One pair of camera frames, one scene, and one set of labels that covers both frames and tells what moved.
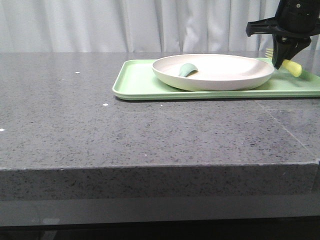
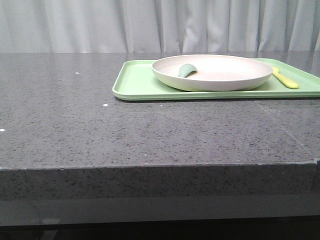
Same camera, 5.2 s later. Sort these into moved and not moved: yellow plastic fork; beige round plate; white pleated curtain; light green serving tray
Moved: yellow plastic fork
Not moved: white pleated curtain; light green serving tray; beige round plate
